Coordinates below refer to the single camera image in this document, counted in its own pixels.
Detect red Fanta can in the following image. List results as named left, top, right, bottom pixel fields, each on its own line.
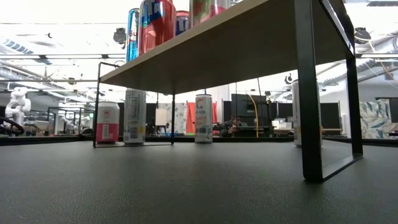
left=175, top=10, right=190, bottom=36

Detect pink and white can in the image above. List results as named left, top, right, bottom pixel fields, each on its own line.
left=188, top=0, right=233, bottom=29
left=95, top=101, right=121, bottom=144

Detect red soda can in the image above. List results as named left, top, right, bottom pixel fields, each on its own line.
left=138, top=0, right=177, bottom=56

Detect tall silver can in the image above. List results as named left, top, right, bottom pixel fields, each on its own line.
left=291, top=80, right=323, bottom=147

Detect silver blue slim can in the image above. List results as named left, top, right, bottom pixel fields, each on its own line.
left=126, top=8, right=141, bottom=63

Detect red banner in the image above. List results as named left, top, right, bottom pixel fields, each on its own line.
left=186, top=101, right=220, bottom=137

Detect white Celsius can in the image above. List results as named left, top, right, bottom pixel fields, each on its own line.
left=194, top=94, right=214, bottom=144

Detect leaf patterned panel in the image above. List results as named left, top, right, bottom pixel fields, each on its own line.
left=359, top=98, right=398, bottom=140
left=167, top=102, right=188, bottom=135

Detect person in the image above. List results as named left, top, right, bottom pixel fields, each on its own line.
left=214, top=117, right=242, bottom=138

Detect small white board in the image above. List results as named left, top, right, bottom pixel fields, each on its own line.
left=155, top=108, right=168, bottom=127

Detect black equipment cabinet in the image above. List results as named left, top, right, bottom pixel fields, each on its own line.
left=230, top=93, right=271, bottom=138

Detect black partition panel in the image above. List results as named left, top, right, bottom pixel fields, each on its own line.
left=118, top=102, right=158, bottom=137

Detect silver can with dark top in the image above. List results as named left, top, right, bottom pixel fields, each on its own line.
left=123, top=88, right=147, bottom=146

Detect white boxes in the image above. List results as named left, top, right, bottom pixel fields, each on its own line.
left=272, top=118, right=293, bottom=130

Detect black overhead fixture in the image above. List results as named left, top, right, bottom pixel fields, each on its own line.
left=354, top=27, right=373, bottom=44
left=113, top=27, right=127, bottom=50

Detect white distant robot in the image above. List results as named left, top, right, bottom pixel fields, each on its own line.
left=60, top=115, right=91, bottom=135

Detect black monitor screen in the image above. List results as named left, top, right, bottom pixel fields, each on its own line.
left=320, top=102, right=341, bottom=130

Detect black curved tube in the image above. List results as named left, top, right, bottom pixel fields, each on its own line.
left=0, top=116, right=25, bottom=136

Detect yellow hanging cable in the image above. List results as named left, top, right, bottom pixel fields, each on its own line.
left=248, top=94, right=259, bottom=138

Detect wooden shelf with black frame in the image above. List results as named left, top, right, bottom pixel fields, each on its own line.
left=93, top=0, right=364, bottom=182

